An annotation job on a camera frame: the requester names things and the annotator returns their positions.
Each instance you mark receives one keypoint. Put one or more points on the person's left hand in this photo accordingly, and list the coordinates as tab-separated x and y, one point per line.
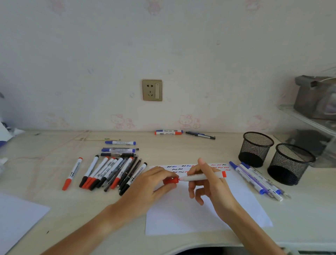
141	194

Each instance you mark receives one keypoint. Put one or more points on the person's right hand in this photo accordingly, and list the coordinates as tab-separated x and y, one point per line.
220	194

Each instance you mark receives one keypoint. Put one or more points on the black slim pen silver tip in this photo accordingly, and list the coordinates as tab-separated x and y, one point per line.
135	160
137	164

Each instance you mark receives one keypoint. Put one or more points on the red marker cap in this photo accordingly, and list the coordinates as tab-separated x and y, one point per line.
170	180

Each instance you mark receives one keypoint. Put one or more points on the purple slim pen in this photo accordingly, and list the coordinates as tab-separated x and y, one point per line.
256	180

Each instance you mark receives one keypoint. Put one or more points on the white paper sheet with squiggles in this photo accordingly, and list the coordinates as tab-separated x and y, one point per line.
178	218

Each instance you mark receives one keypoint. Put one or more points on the black click pen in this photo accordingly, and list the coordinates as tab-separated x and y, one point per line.
118	155

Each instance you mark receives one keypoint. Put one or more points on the black mesh cup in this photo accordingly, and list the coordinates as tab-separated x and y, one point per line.
256	149
290	165

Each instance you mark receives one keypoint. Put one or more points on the white slim pen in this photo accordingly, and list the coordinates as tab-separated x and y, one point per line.
278	198

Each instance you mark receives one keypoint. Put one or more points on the dark pen silver barrel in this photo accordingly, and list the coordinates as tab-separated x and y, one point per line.
204	135

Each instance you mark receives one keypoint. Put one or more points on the person's left forearm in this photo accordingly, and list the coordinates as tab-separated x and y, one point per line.
78	236

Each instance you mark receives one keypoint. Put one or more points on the paper-wrapped chopsticks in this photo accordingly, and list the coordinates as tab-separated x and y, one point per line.
97	139

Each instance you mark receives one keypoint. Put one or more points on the light wooden table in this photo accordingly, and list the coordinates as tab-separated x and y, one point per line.
65	210

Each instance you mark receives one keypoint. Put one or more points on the clear acrylic rack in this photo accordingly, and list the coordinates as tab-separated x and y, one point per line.
302	118

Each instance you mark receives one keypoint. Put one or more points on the blank white paper sheet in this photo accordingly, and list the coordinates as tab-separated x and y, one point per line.
18	220

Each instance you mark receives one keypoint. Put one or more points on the small white scrap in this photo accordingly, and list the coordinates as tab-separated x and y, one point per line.
18	130

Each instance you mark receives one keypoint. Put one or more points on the crumpled white tissue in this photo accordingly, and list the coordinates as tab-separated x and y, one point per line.
3	164

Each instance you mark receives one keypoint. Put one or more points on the blue item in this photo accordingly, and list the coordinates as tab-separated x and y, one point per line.
2	144

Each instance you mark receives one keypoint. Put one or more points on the gold wall socket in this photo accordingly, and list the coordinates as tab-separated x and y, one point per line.
148	90

